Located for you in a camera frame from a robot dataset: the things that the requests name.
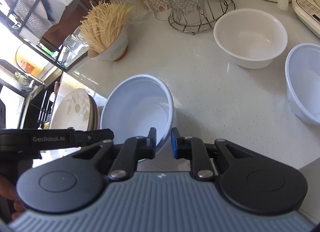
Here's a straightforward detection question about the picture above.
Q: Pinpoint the leaf pattern cream plate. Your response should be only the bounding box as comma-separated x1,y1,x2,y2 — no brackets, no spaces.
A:
49,89,99,131

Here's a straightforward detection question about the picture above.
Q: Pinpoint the white ceramic bowl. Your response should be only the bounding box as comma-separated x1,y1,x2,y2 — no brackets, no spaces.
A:
213,8,288,69

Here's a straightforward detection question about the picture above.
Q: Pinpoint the light blue bowl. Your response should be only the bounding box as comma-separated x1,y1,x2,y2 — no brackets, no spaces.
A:
285,43,319,126
100,75,177,153

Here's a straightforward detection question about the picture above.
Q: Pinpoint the wire glass rack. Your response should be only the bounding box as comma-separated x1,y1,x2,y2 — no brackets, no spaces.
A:
168,0,236,35

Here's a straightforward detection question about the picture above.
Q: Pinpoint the ceramic bowl holding noodles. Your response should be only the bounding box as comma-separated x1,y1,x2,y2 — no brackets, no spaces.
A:
88,27,128,62

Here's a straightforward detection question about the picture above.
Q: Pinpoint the black kitchen sink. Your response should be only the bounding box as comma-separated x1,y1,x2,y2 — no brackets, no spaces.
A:
18,80,57,129

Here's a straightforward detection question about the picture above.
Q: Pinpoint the steel kitchen faucet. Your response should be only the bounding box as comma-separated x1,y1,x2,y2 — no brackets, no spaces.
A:
1,60,46,96

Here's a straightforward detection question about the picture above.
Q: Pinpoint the white rice cooker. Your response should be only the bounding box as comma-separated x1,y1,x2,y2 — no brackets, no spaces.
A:
292,0,319,38

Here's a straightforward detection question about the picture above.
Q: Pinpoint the upturned crystal glass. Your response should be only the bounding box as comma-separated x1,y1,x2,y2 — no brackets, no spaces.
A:
169,0,206,26

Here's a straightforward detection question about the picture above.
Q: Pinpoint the person's left hand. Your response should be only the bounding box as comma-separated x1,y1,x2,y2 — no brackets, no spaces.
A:
0,176,25,220

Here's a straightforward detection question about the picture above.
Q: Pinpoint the clear drinking glass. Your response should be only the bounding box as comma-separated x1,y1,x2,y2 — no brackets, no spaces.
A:
61,26,89,68

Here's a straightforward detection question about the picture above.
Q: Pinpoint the white cutting board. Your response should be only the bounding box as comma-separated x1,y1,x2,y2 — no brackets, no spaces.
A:
1,86,24,129

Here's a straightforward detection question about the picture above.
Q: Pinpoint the black metal dish rack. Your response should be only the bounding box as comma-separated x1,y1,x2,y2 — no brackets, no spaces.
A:
1,0,100,72

